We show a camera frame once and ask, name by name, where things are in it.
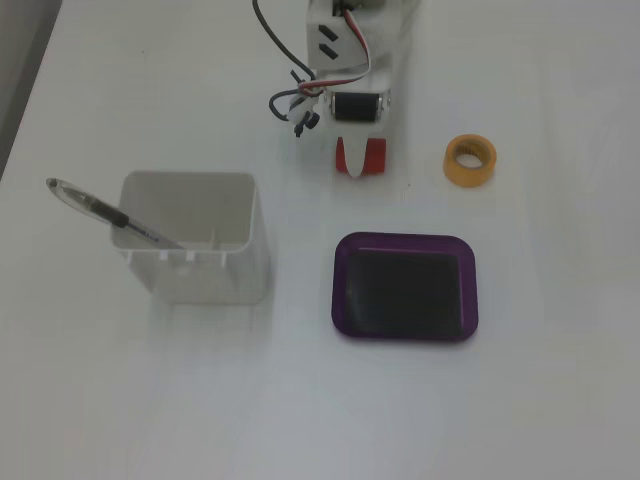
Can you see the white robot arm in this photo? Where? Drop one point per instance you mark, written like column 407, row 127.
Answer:
column 350, row 35

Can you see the yellow tape roll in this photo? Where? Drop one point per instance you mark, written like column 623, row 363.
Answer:
column 457, row 172

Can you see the purple tray box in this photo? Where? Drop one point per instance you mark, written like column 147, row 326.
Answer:
column 405, row 295

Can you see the white plastic container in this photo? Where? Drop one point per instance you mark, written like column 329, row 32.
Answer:
column 210, row 272

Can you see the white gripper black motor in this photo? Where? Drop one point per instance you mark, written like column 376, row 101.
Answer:
column 353, row 106

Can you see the clear black ballpoint pen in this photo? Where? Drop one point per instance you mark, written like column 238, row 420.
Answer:
column 100, row 206

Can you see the red ribbed cube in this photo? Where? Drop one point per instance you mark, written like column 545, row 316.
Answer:
column 376, row 155

